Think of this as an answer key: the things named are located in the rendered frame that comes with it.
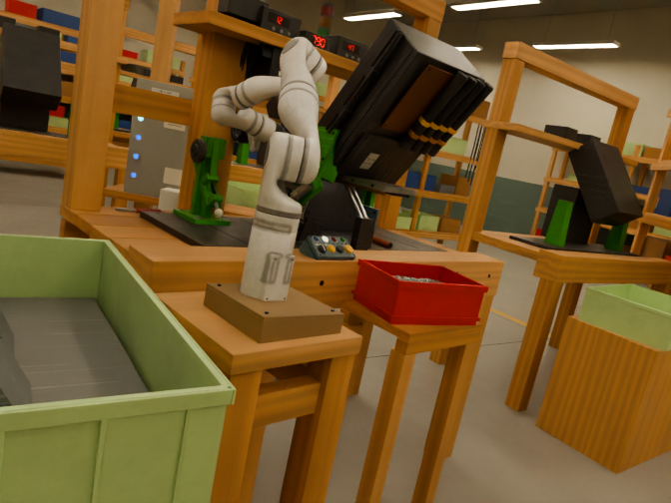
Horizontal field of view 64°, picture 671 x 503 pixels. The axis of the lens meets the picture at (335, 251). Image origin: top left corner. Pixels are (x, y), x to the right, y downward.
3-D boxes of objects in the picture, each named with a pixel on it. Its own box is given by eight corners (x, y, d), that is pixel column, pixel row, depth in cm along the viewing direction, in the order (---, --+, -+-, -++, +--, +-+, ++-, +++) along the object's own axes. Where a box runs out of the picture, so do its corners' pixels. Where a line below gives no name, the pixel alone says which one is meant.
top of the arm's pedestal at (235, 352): (359, 353, 114) (363, 335, 113) (229, 376, 92) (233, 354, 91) (271, 302, 136) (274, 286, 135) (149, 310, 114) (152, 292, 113)
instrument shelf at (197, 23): (401, 88, 223) (404, 79, 223) (208, 23, 162) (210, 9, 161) (360, 85, 241) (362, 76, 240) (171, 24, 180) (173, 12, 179)
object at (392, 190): (414, 199, 181) (417, 190, 180) (382, 195, 170) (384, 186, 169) (338, 179, 208) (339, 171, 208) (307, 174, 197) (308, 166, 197)
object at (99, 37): (394, 230, 264) (441, 22, 245) (69, 210, 162) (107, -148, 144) (381, 225, 270) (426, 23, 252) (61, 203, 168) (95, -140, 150)
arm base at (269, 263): (292, 300, 112) (309, 221, 110) (257, 301, 106) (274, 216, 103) (265, 286, 119) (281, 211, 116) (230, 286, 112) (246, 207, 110)
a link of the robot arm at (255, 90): (262, 97, 157) (242, 75, 152) (334, 60, 141) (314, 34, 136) (253, 118, 152) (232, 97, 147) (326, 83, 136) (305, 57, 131)
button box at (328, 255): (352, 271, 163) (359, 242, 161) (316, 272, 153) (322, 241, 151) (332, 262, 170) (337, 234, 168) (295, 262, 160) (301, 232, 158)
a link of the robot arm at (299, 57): (304, 26, 136) (301, 76, 118) (326, 55, 141) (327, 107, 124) (276, 47, 140) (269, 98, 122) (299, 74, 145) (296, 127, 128)
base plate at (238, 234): (447, 255, 218) (448, 251, 217) (203, 252, 143) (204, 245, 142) (374, 231, 247) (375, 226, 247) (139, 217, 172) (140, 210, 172)
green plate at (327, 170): (330, 198, 179) (353, 139, 179) (313, 189, 173) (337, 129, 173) (309, 191, 187) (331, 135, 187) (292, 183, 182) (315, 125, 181)
